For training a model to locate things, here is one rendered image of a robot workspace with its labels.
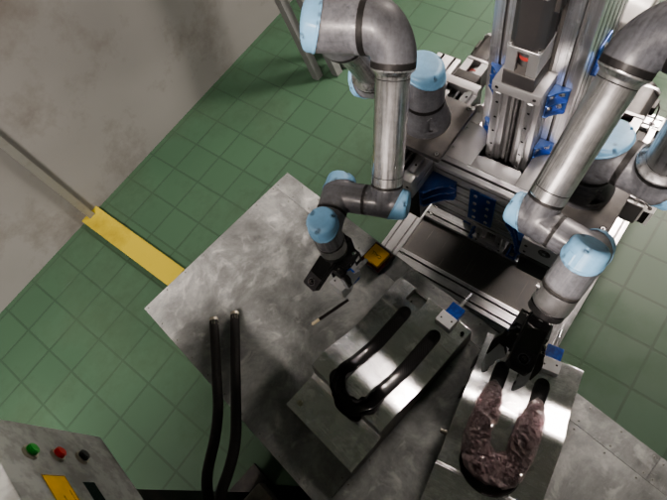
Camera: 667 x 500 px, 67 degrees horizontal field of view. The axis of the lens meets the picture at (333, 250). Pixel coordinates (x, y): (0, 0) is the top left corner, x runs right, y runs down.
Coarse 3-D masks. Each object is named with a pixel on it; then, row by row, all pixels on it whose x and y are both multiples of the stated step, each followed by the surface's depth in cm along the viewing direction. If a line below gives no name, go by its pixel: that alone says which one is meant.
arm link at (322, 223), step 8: (320, 208) 119; (328, 208) 118; (312, 216) 118; (320, 216) 118; (328, 216) 117; (336, 216) 119; (344, 216) 123; (312, 224) 117; (320, 224) 117; (328, 224) 116; (336, 224) 118; (312, 232) 117; (320, 232) 116; (328, 232) 117; (336, 232) 119; (320, 240) 119; (328, 240) 119; (336, 240) 122; (320, 248) 124; (328, 248) 123; (336, 248) 124
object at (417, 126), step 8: (408, 112) 150; (416, 112) 147; (432, 112) 146; (440, 112) 148; (448, 112) 151; (408, 120) 152; (416, 120) 150; (424, 120) 149; (432, 120) 149; (440, 120) 150; (448, 120) 152; (408, 128) 154; (416, 128) 151; (424, 128) 150; (432, 128) 152; (440, 128) 151; (416, 136) 154; (424, 136) 153; (432, 136) 153
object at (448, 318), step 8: (456, 304) 144; (464, 304) 144; (440, 312) 142; (448, 312) 142; (456, 312) 143; (464, 312) 143; (440, 320) 141; (448, 320) 141; (456, 320) 140; (448, 328) 140
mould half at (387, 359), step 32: (384, 320) 148; (416, 320) 145; (352, 352) 142; (384, 352) 144; (448, 352) 140; (320, 384) 146; (352, 384) 136; (416, 384) 138; (320, 416) 142; (384, 416) 131; (352, 448) 136
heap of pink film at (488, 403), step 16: (496, 384) 136; (480, 400) 131; (496, 400) 131; (480, 416) 127; (496, 416) 129; (528, 416) 127; (544, 416) 129; (464, 432) 130; (480, 432) 128; (512, 432) 127; (528, 432) 125; (464, 448) 129; (480, 448) 128; (512, 448) 125; (528, 448) 124; (464, 464) 128; (480, 464) 125; (496, 464) 125; (512, 464) 124; (528, 464) 124; (480, 480) 125; (496, 480) 123; (512, 480) 124
